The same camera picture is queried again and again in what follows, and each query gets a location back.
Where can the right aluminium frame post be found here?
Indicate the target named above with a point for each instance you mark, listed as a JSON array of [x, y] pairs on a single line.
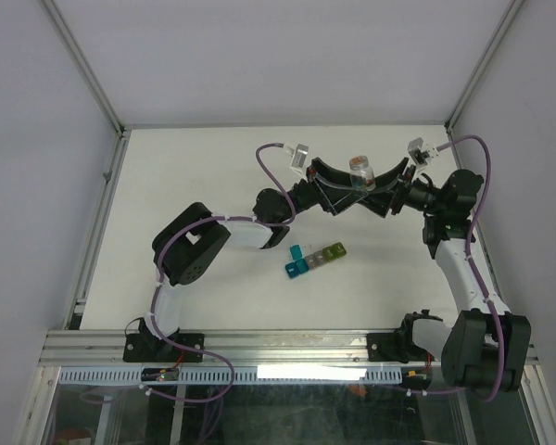
[[509, 16]]

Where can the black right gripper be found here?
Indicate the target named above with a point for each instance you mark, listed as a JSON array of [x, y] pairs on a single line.
[[378, 203]]

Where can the left aluminium frame post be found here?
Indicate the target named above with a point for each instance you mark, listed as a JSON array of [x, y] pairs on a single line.
[[82, 64]]

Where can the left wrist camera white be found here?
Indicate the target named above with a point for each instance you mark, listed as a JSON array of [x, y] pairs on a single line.
[[298, 154]]

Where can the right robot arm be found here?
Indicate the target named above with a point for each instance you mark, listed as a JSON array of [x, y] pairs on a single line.
[[486, 348]]

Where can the clear pill bottle with capsules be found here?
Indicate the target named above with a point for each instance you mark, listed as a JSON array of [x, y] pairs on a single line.
[[361, 173]]

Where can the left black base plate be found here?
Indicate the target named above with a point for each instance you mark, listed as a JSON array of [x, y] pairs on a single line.
[[143, 346]]

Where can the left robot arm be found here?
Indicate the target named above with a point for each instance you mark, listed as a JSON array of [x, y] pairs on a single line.
[[187, 246]]

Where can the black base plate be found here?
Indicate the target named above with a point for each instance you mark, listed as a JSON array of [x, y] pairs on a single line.
[[397, 346], [143, 346]]

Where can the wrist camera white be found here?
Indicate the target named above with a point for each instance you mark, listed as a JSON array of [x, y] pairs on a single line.
[[298, 154], [422, 154]]

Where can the grey slotted cable duct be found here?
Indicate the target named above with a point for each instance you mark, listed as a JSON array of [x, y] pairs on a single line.
[[266, 374]]

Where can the multicolour weekly pill organizer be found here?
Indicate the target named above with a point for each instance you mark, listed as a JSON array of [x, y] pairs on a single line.
[[301, 264]]

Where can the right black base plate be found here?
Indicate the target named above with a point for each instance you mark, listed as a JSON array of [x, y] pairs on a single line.
[[397, 346]]

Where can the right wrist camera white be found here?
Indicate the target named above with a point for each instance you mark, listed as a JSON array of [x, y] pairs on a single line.
[[422, 154]]

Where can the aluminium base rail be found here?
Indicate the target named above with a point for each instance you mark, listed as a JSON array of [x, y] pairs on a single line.
[[338, 347]]

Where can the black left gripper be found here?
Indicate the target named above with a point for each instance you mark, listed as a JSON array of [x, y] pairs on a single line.
[[333, 202]]

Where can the aluminium frame post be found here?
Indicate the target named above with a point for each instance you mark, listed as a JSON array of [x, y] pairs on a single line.
[[509, 16], [82, 64]]

